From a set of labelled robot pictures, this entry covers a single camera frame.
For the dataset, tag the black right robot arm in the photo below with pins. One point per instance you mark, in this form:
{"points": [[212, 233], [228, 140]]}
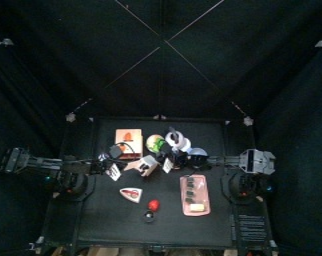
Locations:
{"points": [[256, 161]]}

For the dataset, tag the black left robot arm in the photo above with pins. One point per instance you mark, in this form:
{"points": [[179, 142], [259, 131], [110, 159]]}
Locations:
{"points": [[42, 163]]}

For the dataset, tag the pale wooden knife holder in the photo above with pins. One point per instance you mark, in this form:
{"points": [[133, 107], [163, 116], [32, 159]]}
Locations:
{"points": [[134, 167]]}

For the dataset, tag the blue-grey toy pan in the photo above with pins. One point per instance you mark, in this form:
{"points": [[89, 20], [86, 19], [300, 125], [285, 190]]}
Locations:
{"points": [[197, 152]]}

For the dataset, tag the white flat toy piece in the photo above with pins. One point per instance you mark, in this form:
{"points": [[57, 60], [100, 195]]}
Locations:
{"points": [[113, 172]]}

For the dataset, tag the white toy pot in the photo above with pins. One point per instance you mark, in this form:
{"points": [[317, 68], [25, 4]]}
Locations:
{"points": [[184, 144]]}

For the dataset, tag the nori-striped toy sushi piece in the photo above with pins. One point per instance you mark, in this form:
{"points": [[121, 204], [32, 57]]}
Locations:
{"points": [[189, 179], [189, 200], [191, 186]]}

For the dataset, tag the green and yellow toy vegetable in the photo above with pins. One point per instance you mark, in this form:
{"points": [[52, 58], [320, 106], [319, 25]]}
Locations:
{"points": [[154, 143]]}

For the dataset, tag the pink rectangular tray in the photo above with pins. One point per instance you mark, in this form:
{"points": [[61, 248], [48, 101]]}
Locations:
{"points": [[201, 193]]}

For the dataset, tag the speckled toy sushi piece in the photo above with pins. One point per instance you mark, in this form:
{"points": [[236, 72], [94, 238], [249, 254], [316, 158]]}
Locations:
{"points": [[189, 193]]}

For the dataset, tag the red and white toy wedge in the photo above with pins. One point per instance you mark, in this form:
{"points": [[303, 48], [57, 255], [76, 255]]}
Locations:
{"points": [[132, 194]]}

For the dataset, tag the yellow toy sushi piece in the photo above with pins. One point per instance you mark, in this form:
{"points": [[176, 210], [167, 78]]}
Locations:
{"points": [[197, 207]]}

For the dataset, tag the red toy tomato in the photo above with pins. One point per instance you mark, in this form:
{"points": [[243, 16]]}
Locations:
{"points": [[153, 205]]}

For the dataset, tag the black plate with white text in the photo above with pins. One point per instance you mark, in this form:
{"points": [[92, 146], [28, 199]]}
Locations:
{"points": [[251, 230]]}

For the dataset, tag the pale wooden board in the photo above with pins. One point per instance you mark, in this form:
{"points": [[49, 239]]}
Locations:
{"points": [[102, 252]]}

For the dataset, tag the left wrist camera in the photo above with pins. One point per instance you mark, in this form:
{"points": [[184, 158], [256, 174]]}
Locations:
{"points": [[116, 152]]}

